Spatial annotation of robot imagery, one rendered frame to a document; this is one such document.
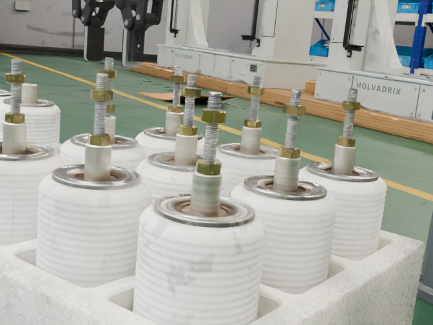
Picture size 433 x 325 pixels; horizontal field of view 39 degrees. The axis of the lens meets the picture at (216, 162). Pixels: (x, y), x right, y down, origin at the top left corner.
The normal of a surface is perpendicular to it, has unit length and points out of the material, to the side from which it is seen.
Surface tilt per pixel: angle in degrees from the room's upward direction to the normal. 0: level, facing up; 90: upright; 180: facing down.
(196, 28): 61
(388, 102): 90
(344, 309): 90
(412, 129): 90
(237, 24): 90
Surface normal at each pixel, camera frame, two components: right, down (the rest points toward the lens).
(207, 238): 0.13, -0.35
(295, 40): 0.50, 0.22
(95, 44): 0.72, 0.21
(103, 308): 0.09, -0.98
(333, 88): -0.86, 0.03
